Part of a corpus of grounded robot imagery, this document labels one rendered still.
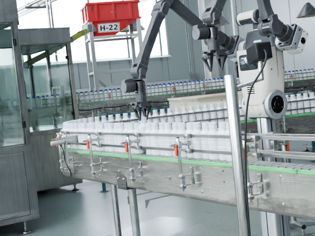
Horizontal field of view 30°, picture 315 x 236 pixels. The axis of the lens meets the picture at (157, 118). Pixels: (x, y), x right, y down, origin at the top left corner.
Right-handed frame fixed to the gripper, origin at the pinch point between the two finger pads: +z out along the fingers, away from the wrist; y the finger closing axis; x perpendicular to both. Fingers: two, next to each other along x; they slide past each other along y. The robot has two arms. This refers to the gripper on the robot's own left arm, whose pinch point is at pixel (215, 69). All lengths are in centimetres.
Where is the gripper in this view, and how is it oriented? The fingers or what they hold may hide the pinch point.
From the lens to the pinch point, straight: 278.5
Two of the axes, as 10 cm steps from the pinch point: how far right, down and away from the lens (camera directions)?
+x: -5.3, 0.1, 8.5
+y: 8.4, -1.2, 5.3
